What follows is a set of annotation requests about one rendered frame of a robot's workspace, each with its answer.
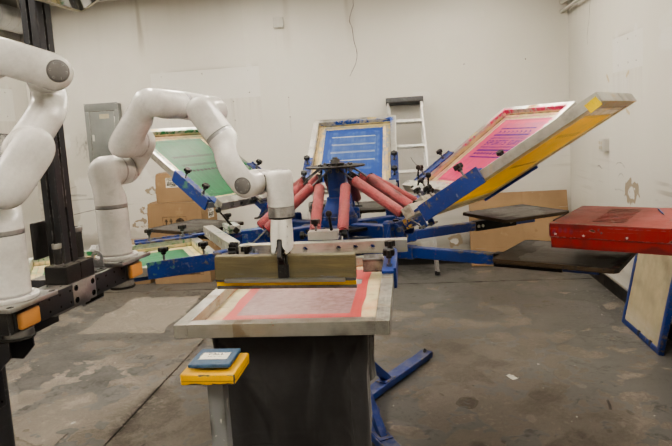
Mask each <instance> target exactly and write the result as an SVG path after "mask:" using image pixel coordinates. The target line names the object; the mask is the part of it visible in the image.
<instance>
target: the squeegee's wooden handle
mask: <svg viewBox="0 0 672 446"><path fill-rule="evenodd" d="M287 258H288V264H289V275H290V277H289V278H315V277H345V281H350V280H356V278H357V267H356V253H355V252H347V253H289V254H287ZM214 263H215V278H216V282H224V280H225V279H232V278H278V266H277V265H278V264H277V254H274V255H272V254H230V255H216V256H215V258H214Z"/></svg>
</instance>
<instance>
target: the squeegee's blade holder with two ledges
mask: <svg viewBox="0 0 672 446"><path fill-rule="evenodd" d="M287 282H345V277H315V278H232V279H225V280H224V283H287Z"/></svg>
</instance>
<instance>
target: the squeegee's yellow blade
mask: <svg viewBox="0 0 672 446"><path fill-rule="evenodd" d="M347 284H357V279H356V280H350V281H345V282H287V283H224V282H217V286H252V285H347Z"/></svg>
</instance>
